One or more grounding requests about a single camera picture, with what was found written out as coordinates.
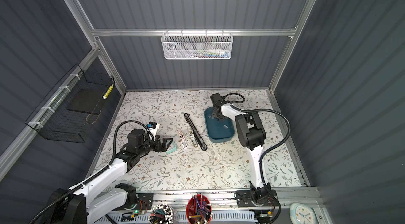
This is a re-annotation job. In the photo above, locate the beige staple remover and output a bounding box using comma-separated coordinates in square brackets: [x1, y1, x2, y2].
[189, 130, 199, 148]

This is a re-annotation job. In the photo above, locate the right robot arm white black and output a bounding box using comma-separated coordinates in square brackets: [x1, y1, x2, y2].
[211, 93, 291, 206]

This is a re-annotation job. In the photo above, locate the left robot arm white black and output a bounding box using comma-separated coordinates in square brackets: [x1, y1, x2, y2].
[30, 122, 173, 224]

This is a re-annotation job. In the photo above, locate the small mint alarm clock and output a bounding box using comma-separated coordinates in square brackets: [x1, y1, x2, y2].
[166, 142, 177, 154]

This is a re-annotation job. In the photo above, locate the teal plastic tray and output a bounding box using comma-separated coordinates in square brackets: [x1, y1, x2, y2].
[204, 107, 235, 143]

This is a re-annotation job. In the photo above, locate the black pen holder cup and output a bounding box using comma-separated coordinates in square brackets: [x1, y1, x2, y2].
[148, 204, 175, 224]

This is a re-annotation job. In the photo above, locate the red pencil cup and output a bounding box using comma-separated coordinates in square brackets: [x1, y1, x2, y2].
[186, 194, 213, 224]

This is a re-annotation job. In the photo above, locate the pale blue round clock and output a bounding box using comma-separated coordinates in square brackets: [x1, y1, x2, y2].
[289, 203, 317, 224]

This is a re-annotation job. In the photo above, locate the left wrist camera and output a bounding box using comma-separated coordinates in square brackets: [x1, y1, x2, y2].
[147, 122, 160, 138]

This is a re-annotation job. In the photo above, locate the white wire wall basket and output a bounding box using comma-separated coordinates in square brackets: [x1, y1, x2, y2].
[161, 33, 234, 60]

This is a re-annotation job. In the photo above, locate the black wire wall basket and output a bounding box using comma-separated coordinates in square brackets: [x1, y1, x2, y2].
[25, 66, 115, 143]

